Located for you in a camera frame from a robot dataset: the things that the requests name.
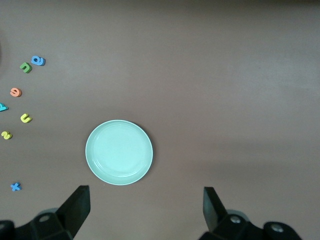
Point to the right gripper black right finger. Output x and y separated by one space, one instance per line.
215 210

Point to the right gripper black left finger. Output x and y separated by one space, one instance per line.
77 207

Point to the yellow foam letter s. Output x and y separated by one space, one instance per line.
7 135

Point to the yellow foam letter u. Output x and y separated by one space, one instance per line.
23 119

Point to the teal foam letter p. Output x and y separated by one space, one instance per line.
5 108

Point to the blue foam letter x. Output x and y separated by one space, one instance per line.
16 186

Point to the light green round plate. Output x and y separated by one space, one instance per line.
119 152

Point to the orange foam letter e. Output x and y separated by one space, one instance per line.
19 93

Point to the blue foam letter a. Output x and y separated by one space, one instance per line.
42 62

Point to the green foam letter n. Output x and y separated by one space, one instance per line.
23 65

